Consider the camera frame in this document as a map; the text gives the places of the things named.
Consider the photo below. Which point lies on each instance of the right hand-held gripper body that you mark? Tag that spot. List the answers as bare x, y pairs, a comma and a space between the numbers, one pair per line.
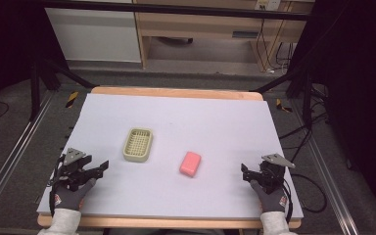
271, 173

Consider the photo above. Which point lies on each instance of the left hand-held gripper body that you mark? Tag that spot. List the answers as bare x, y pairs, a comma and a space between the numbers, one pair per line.
73, 168

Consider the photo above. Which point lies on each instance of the person's right hand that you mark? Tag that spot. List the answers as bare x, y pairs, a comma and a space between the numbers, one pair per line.
271, 200

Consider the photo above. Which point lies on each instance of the person's left hand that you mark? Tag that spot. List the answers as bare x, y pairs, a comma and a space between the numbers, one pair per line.
70, 197

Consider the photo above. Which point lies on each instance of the beige plastic soap dish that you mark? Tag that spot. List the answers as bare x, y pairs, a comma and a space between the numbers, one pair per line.
138, 145

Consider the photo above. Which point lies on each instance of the pink soap bar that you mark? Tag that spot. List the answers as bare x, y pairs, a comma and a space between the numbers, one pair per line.
190, 164

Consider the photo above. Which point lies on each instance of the yellow black striped tape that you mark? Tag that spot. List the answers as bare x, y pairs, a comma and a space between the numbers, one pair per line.
282, 106
72, 99

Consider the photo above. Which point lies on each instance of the white foam board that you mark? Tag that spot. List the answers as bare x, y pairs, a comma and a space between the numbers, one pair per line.
182, 124

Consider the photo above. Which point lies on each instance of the black metal stand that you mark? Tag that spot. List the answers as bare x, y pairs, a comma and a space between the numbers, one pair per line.
302, 81
42, 81

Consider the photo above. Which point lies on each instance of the wooden table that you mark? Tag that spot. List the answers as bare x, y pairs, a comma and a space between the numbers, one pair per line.
176, 92

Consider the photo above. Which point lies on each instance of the white cabinet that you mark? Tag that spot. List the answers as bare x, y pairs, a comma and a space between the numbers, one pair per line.
94, 36

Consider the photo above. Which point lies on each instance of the wooden desk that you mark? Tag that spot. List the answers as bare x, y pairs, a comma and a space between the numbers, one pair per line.
192, 23

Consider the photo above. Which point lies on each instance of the black metal crossbar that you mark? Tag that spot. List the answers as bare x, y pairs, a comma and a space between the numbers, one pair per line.
176, 9

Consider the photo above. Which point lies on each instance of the metal floor rail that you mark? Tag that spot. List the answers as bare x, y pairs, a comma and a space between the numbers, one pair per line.
16, 150
328, 182

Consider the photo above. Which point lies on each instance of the white wall socket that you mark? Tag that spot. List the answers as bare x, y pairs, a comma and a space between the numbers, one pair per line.
267, 4

